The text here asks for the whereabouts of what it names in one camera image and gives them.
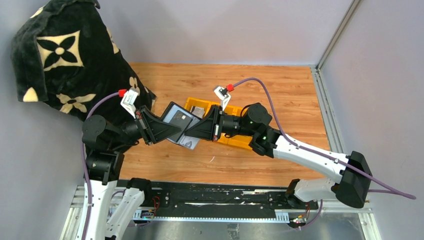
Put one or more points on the yellow three-compartment bin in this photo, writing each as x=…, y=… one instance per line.
x=238, y=141

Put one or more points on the aluminium frame post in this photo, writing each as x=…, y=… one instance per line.
x=342, y=26

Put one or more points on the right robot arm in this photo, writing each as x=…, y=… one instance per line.
x=347, y=176

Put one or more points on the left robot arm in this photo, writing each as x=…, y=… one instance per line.
x=103, y=163

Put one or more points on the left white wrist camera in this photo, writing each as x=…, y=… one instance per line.
x=128, y=98

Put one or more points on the black floral blanket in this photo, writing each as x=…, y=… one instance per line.
x=65, y=57

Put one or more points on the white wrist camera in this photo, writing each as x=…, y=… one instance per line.
x=128, y=98
x=223, y=94

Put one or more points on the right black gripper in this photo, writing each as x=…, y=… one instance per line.
x=208, y=128

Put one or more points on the dark credit card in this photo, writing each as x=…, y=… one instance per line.
x=181, y=119

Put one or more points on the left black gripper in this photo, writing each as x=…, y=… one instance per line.
x=153, y=128

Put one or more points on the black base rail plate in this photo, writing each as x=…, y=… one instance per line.
x=201, y=200

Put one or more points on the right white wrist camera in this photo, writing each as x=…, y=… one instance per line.
x=223, y=94

